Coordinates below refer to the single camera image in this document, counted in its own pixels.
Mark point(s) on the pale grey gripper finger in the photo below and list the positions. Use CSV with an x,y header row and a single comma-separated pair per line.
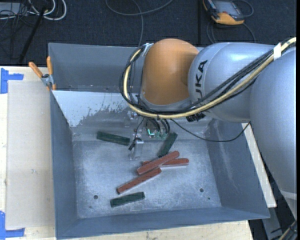
x,y
132,154
139,149

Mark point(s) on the red-brown flat block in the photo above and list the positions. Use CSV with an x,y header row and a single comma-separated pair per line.
x,y
157,162
138,181
178,162

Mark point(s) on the grey metal bin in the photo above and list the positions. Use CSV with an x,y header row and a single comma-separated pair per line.
x,y
110,164

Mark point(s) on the dark green flat block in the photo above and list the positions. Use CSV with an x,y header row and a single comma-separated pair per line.
x,y
127,199
167,144
113,138

